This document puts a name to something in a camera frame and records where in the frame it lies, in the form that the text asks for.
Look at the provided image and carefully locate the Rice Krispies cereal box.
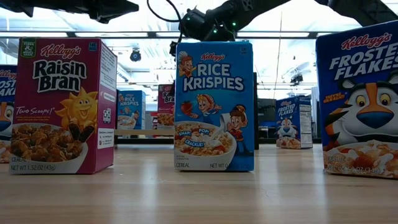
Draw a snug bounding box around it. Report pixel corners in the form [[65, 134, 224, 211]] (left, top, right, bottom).
[[116, 90, 147, 131], [173, 40, 256, 172]]

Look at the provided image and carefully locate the black overhead crossbar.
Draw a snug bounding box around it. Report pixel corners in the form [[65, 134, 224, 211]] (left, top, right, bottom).
[[0, 30, 398, 39]]

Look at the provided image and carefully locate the Raisin Bran cereal box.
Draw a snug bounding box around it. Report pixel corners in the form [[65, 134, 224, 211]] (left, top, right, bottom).
[[157, 83, 176, 131], [8, 37, 118, 175]]

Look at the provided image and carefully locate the Frosted Flakes cereal box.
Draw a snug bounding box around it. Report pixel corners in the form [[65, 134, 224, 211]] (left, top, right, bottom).
[[0, 64, 18, 164], [275, 95, 313, 150], [315, 20, 398, 180]]

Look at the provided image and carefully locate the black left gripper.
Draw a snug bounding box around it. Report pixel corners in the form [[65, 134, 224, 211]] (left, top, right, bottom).
[[33, 0, 140, 24]]

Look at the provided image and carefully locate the low wooden shelf black frame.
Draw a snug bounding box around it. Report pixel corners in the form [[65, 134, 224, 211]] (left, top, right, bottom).
[[113, 72, 260, 151]]

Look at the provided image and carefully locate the black aluminium rig frame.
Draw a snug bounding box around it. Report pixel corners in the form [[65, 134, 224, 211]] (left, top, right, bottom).
[[113, 136, 323, 146]]

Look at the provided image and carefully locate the black partition panel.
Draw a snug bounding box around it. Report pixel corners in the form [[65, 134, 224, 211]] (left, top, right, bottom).
[[257, 98, 277, 139]]

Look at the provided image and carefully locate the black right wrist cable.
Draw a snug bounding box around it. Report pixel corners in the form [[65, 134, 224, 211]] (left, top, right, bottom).
[[146, 0, 184, 58]]

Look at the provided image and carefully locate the black ceiling spot fixture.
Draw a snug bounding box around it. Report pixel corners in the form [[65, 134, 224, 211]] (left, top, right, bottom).
[[129, 49, 142, 63], [290, 73, 304, 86]]

